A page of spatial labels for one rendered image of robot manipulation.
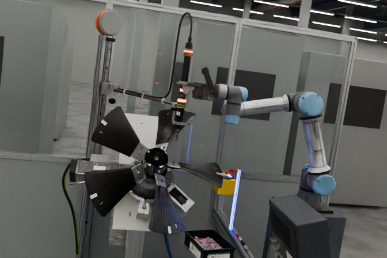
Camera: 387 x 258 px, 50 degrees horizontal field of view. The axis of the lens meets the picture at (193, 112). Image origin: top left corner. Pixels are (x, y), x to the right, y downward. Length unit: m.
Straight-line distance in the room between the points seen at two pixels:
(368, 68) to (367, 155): 1.23
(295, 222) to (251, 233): 1.71
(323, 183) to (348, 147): 3.96
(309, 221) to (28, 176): 1.95
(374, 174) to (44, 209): 4.79
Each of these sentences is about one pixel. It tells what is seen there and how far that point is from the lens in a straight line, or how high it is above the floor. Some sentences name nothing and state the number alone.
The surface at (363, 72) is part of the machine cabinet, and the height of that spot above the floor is 1.92.
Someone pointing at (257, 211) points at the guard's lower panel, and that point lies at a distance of 3.08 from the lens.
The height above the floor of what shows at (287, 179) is 0.98.
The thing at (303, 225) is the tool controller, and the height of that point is 1.23.
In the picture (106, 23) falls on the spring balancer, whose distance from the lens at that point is 2.56.
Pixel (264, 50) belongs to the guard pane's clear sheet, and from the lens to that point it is 2.90.
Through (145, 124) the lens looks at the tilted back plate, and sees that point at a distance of 2.44.
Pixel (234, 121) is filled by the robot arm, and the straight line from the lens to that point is 2.08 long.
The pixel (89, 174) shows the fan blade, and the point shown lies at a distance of 1.97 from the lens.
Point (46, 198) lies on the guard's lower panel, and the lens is 2.91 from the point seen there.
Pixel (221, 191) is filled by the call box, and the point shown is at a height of 1.00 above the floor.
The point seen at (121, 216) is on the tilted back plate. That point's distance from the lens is 2.20.
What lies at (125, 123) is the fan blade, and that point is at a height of 1.36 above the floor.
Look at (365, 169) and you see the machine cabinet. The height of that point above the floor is 0.59.
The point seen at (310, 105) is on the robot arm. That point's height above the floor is 1.57.
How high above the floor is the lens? 1.68
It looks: 6 degrees down
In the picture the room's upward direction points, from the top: 8 degrees clockwise
